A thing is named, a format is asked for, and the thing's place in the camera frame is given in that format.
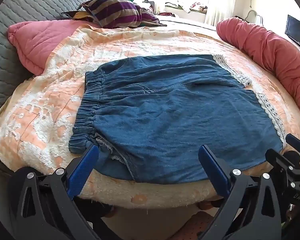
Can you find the reddish dotted floor mat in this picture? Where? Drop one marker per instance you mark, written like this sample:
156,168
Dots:
195,226

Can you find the red rolled quilt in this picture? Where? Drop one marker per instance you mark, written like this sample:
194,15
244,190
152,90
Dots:
272,52

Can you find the pink quilted pillow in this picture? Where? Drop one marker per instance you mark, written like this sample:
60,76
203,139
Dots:
35,42

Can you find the blue denim pants lace trim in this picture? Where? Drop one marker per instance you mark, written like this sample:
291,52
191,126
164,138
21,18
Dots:
165,120

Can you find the black flat screen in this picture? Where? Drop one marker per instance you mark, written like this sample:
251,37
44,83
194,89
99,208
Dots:
297,32

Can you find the purple striped cloth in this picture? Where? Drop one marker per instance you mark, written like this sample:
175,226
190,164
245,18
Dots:
115,11

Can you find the white curtain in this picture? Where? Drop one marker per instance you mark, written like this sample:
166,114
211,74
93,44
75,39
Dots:
220,2

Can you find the pile of mixed clothes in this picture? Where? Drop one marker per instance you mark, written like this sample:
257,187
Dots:
140,0

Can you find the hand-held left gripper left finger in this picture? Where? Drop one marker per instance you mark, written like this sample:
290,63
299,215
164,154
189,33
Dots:
83,171

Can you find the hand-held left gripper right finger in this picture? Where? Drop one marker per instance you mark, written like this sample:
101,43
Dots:
215,171

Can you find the orange white fluffy blanket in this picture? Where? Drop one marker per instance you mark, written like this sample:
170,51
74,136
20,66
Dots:
52,110

